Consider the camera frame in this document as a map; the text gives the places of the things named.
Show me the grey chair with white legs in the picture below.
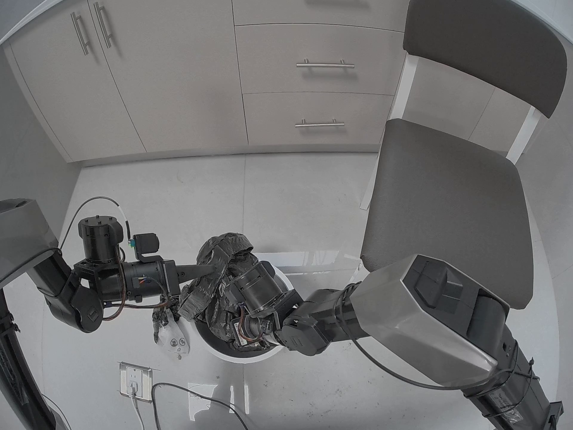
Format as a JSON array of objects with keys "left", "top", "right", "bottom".
[{"left": 359, "top": 0, "right": 568, "bottom": 311}]

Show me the white trash bin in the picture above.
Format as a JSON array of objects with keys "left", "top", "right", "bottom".
[{"left": 192, "top": 265, "right": 297, "bottom": 365}]

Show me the clear printed wrapper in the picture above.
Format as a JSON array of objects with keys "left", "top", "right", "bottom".
[{"left": 157, "top": 315, "right": 192, "bottom": 358}]

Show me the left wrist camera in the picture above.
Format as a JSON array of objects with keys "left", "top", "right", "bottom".
[{"left": 129, "top": 232, "right": 164, "bottom": 263}]

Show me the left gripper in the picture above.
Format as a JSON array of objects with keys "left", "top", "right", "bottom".
[{"left": 121, "top": 259, "right": 230, "bottom": 302}]

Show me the white cable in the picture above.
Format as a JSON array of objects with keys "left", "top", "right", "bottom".
[{"left": 128, "top": 381, "right": 147, "bottom": 430}]

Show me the pale grey cabinet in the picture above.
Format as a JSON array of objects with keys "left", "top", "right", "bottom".
[{"left": 0, "top": 0, "right": 454, "bottom": 167}]

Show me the black plastic bag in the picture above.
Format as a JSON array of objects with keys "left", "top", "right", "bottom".
[{"left": 178, "top": 230, "right": 288, "bottom": 354}]

